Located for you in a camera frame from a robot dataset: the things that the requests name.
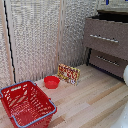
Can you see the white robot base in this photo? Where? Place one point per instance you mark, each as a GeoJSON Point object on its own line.
{"type": "Point", "coordinates": [123, 121]}

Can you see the colourful patterned box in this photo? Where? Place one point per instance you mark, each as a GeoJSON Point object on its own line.
{"type": "Point", "coordinates": [69, 74]}

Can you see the red plastic bowl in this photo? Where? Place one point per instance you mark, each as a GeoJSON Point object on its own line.
{"type": "Point", "coordinates": [51, 82]}

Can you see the wicker folding screen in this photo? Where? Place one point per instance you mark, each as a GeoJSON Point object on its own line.
{"type": "Point", "coordinates": [31, 36]}

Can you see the brown drawer cabinet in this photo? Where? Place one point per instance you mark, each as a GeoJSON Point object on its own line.
{"type": "Point", "coordinates": [106, 48]}

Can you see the red shopping basket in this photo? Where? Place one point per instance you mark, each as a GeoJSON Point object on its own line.
{"type": "Point", "coordinates": [26, 105]}

